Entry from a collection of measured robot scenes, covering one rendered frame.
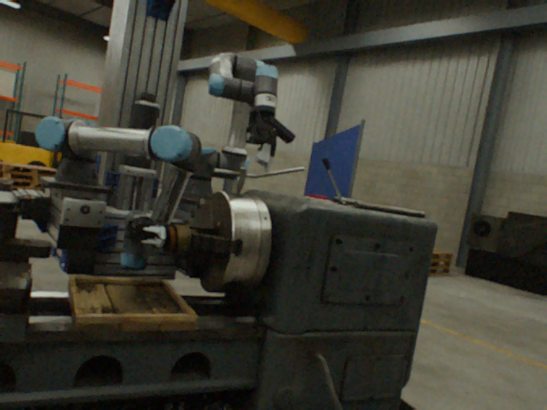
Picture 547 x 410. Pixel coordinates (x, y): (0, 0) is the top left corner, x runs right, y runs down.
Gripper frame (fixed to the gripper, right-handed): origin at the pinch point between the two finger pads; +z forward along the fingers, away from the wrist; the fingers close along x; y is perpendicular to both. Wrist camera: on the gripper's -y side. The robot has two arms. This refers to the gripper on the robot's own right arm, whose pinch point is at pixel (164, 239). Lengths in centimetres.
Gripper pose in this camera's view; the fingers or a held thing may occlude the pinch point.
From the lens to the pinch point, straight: 131.4
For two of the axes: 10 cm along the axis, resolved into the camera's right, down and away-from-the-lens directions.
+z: 4.5, 1.2, -8.8
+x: 1.7, -9.8, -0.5
